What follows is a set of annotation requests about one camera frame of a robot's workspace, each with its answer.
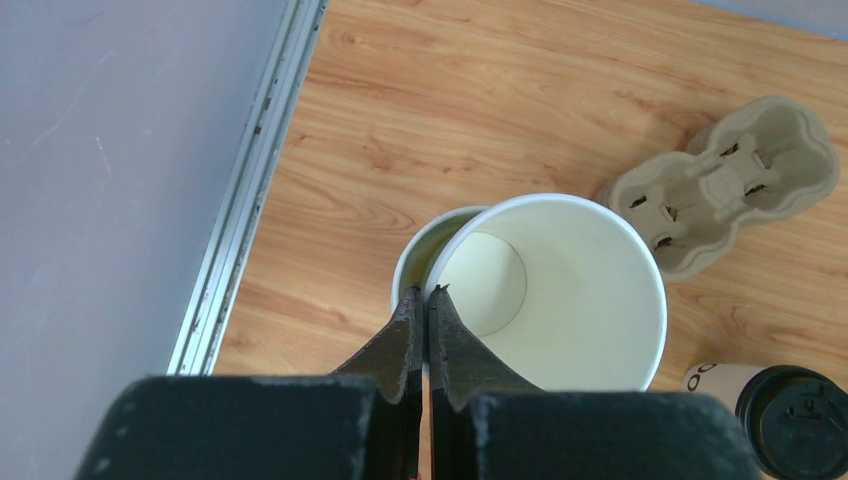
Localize black plastic cup lid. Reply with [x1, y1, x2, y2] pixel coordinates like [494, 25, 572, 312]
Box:
[735, 365, 847, 479]

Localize stack of white paper cups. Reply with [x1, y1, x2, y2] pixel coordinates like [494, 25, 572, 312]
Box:
[390, 205, 488, 310]

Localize white paper coffee cup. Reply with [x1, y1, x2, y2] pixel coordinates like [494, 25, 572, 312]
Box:
[681, 363, 764, 413]

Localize aluminium frame rail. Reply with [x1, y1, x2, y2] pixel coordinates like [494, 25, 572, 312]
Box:
[166, 0, 328, 376]

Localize cardboard cup carrier tray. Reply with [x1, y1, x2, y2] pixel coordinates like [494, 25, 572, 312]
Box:
[595, 96, 841, 282]

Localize green paper coffee cup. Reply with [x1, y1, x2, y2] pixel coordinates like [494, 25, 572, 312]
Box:
[425, 193, 668, 391]

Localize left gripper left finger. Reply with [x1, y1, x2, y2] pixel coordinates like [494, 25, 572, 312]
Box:
[76, 287, 424, 479]

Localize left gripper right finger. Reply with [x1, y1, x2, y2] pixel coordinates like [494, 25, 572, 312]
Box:
[427, 286, 760, 479]

